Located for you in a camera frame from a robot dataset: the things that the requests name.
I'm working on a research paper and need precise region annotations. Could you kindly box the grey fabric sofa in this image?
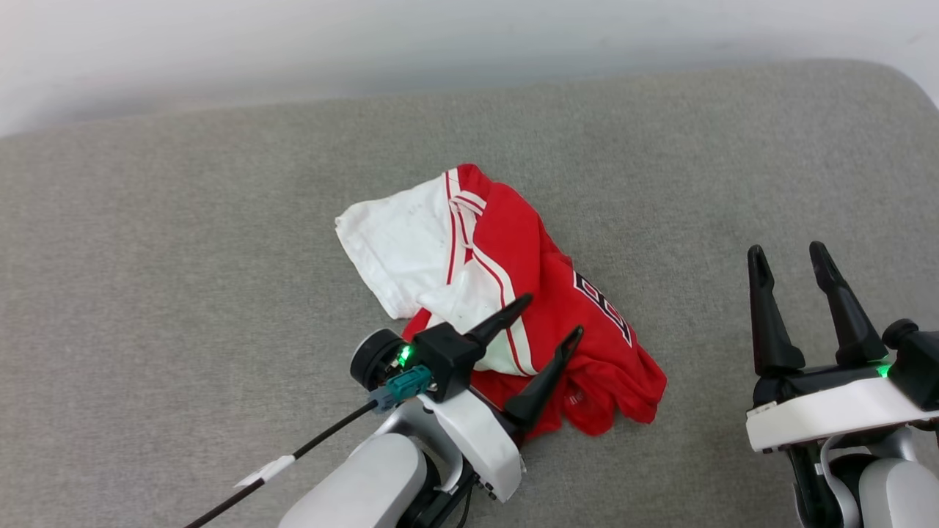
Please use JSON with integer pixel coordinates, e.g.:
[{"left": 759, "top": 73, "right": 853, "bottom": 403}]
[{"left": 0, "top": 59, "right": 939, "bottom": 528}]

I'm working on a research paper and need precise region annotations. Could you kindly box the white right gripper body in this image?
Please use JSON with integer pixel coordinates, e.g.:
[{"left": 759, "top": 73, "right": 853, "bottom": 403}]
[{"left": 746, "top": 362, "right": 939, "bottom": 454}]

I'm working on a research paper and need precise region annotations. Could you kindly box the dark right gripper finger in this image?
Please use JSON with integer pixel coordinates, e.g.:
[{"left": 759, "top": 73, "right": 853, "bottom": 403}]
[
  {"left": 809, "top": 241, "right": 890, "bottom": 369},
  {"left": 747, "top": 245, "right": 806, "bottom": 379}
]

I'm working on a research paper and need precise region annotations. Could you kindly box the red and white garment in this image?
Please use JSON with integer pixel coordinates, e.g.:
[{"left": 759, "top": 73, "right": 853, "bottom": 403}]
[{"left": 335, "top": 163, "right": 668, "bottom": 439}]

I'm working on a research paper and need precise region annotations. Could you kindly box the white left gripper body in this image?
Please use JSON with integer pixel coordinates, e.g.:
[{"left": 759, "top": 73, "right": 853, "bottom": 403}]
[{"left": 420, "top": 387, "right": 527, "bottom": 504}]

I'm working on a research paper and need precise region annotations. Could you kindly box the black cable with teal connector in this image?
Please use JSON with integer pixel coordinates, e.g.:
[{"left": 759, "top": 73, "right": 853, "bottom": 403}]
[{"left": 183, "top": 364, "right": 435, "bottom": 528}]

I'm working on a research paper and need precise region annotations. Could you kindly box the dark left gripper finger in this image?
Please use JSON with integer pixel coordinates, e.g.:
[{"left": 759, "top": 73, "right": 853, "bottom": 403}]
[
  {"left": 503, "top": 326, "right": 585, "bottom": 433},
  {"left": 413, "top": 293, "right": 534, "bottom": 403}
]

